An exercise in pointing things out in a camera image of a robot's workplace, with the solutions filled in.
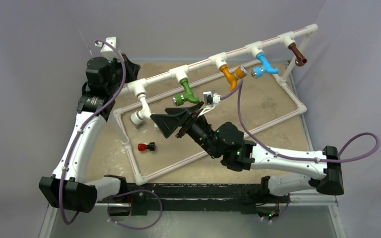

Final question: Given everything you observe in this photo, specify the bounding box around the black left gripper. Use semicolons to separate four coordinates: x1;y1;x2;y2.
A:
106;54;140;94

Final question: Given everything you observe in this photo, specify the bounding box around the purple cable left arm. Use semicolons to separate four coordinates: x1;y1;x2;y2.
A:
58;40;128;226

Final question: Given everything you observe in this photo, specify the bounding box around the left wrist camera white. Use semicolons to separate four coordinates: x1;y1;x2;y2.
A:
94;37;120;61

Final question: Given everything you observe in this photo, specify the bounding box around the white faucet chrome knob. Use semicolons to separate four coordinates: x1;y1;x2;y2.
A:
130;93;152;126

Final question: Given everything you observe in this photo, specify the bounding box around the orange faucet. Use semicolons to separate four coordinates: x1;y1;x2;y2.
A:
219;64;248;91

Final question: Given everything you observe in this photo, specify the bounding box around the green faucet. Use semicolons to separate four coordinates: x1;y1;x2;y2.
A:
173;78;200;107

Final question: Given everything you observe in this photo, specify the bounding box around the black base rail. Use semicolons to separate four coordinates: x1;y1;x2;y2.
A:
98;183;290;217

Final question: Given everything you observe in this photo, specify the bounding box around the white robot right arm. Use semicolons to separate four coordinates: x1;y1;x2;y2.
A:
150;102;344;202

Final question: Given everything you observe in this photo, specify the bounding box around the aluminium table frame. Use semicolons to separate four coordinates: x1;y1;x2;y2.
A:
39;182;346;238

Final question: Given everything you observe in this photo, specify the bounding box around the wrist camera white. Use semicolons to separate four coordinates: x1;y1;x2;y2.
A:
94;37;120;61
198;91;221;117

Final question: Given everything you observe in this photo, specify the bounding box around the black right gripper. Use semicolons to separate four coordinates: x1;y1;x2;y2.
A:
150;102;220;160

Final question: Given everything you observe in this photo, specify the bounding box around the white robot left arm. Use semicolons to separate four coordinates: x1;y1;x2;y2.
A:
39;54;140;213

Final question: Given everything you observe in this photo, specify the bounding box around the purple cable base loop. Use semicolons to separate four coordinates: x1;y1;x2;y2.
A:
107;189;164;231

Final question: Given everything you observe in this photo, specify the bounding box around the blue faucet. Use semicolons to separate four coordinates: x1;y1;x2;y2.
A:
251;53;279;78

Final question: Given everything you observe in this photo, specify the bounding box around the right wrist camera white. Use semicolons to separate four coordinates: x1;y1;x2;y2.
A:
198;91;221;117

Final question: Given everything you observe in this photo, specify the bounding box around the brown faucet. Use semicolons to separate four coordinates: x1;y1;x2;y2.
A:
288;42;308;67

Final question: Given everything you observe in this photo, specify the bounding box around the red black faucet handle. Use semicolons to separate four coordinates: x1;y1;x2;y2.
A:
137;142;156;152

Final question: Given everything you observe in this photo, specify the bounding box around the white PVC pipe frame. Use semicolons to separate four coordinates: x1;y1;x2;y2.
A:
113;23;319;186

